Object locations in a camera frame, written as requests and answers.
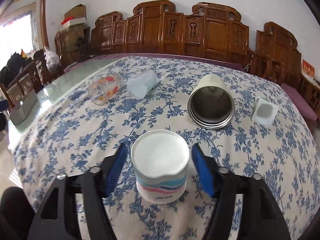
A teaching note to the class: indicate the grey utensil holder box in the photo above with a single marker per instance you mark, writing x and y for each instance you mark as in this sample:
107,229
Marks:
20,110

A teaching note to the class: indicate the cream steel tumbler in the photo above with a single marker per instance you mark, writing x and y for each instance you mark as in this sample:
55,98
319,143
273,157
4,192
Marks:
210,105

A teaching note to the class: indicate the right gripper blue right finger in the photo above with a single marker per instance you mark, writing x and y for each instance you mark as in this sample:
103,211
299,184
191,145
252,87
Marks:
222,185

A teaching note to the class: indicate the white plastic bag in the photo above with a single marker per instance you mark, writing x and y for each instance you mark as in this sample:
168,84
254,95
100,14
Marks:
52,60

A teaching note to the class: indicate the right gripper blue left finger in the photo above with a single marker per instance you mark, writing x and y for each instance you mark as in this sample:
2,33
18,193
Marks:
96,184

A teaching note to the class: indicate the frosted translucent plastic cup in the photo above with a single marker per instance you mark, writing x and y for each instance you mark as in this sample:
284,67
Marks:
141,84

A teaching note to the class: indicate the carved wooden sofa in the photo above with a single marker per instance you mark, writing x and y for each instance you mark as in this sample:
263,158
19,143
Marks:
212,31

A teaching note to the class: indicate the red desk calendar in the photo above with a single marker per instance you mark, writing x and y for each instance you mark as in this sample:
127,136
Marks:
308,70

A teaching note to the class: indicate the carved wooden armchair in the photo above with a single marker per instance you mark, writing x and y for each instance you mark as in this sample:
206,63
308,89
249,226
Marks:
277,47

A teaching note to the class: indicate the wooden chair at left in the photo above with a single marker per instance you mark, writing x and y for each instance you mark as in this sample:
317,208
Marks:
19,67

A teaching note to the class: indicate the cardboard box stack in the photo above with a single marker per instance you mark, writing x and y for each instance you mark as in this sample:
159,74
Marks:
71,35

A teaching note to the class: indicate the floral printed glass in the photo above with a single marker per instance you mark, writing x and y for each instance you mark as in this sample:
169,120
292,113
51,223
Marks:
101,90

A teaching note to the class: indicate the purple armchair cushion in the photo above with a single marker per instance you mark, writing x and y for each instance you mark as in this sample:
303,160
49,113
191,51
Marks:
305,110

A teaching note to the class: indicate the white square plastic cup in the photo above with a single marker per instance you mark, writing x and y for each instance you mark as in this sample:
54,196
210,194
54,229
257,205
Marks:
264,112

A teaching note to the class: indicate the blue floral tablecloth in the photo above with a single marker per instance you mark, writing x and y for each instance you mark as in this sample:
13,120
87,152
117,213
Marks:
280,162

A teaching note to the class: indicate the striped paper cup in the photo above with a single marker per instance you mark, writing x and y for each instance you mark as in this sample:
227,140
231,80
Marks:
160,159

